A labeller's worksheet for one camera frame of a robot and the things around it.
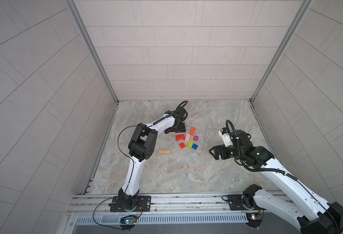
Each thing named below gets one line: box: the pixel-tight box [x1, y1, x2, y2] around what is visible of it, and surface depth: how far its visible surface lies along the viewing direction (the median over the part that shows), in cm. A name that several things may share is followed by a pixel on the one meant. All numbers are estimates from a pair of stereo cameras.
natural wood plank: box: [158, 149, 172, 155], surface depth 90 cm
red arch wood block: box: [175, 134, 186, 142], surface depth 95 cm
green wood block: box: [187, 139, 195, 150], surface depth 93 cm
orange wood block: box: [190, 126, 197, 136], surface depth 101 cm
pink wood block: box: [185, 133, 191, 142], surface depth 96 cm
